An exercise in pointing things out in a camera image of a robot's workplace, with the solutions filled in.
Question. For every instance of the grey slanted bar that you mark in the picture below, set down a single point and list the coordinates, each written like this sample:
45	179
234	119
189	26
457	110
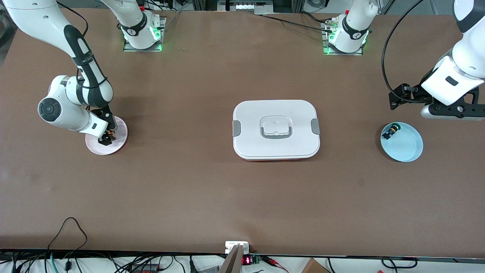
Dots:
230	263

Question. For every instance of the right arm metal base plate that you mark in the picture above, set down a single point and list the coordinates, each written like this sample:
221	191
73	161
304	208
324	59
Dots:
144	49

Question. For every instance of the blue black push-button switch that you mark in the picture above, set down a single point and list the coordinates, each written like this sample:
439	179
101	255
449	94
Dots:
391	131

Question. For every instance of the small white device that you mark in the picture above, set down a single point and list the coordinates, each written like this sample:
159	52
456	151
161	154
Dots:
232	245

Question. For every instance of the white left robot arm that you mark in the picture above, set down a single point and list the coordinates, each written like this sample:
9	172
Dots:
470	53

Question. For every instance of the orange black push-button switch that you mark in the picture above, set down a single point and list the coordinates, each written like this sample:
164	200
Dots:
109	134

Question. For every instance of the aluminium frame white strip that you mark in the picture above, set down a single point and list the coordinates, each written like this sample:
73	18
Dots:
246	6

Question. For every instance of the pink round plate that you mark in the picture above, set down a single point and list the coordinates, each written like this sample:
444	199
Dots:
115	148

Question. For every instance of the brown cardboard box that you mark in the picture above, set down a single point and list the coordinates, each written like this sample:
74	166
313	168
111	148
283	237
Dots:
313	266

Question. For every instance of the white lunch box grey clips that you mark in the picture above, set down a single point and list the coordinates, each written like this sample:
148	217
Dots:
276	148

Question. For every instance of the light blue round plate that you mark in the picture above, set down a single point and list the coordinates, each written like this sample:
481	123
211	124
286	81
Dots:
405	146

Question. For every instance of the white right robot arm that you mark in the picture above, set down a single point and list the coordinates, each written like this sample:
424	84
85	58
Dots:
45	15

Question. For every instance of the red digit display module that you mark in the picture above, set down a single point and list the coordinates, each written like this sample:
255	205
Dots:
247	260

